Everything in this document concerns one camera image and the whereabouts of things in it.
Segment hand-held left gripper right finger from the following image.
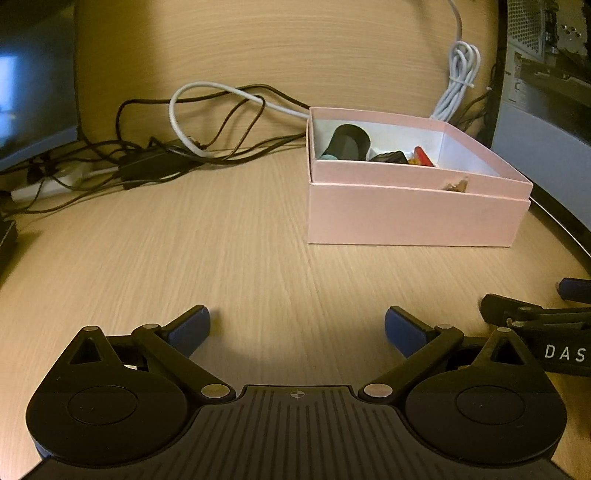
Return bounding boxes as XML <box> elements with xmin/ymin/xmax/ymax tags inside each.
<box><xmin>364</xmin><ymin>306</ymin><xmax>536</xmax><ymax>400</ymax></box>

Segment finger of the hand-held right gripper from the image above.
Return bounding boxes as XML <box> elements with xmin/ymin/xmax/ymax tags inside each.
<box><xmin>480</xmin><ymin>294</ymin><xmax>591</xmax><ymax>329</ymax></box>
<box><xmin>558</xmin><ymin>278</ymin><xmax>591</xmax><ymax>303</ymax></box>

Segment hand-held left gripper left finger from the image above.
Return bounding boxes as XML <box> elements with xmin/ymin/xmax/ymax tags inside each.
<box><xmin>62</xmin><ymin>305</ymin><xmax>230</xmax><ymax>400</ymax></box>

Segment pink cardboard box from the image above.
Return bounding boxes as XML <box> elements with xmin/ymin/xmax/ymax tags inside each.
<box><xmin>305</xmin><ymin>107</ymin><xmax>534</xmax><ymax>249</ymax></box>

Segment red printed lighter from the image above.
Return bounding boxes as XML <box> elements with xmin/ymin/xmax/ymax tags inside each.
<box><xmin>409</xmin><ymin>146</ymin><xmax>437</xmax><ymax>167</ymax></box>

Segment black power brick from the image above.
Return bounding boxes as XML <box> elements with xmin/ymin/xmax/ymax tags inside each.
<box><xmin>119</xmin><ymin>147</ymin><xmax>195</xmax><ymax>190</ymax></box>

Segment computer tower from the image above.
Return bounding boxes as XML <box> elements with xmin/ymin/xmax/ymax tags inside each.
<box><xmin>489</xmin><ymin>0</ymin><xmax>591</xmax><ymax>204</ymax></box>

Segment white power strip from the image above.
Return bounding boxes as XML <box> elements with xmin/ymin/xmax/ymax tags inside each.
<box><xmin>10</xmin><ymin>164</ymin><xmax>121</xmax><ymax>202</ymax></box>

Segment computer monitor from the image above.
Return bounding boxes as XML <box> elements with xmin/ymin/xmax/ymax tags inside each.
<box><xmin>0</xmin><ymin>0</ymin><xmax>81</xmax><ymax>172</ymax></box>

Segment white looped cable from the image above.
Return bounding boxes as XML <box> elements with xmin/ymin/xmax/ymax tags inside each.
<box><xmin>168</xmin><ymin>82</ymin><xmax>311</xmax><ymax>158</ymax></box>

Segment black cable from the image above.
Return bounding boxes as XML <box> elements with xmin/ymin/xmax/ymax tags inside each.
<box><xmin>115</xmin><ymin>84</ymin><xmax>308</xmax><ymax>164</ymax></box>

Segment bundled white cable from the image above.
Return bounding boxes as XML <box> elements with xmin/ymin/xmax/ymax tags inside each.
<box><xmin>429</xmin><ymin>0</ymin><xmax>482</xmax><ymax>123</ymax></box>

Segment brown cable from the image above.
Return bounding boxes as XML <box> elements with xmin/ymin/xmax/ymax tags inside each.
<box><xmin>208</xmin><ymin>95</ymin><xmax>269</xmax><ymax>158</ymax></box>

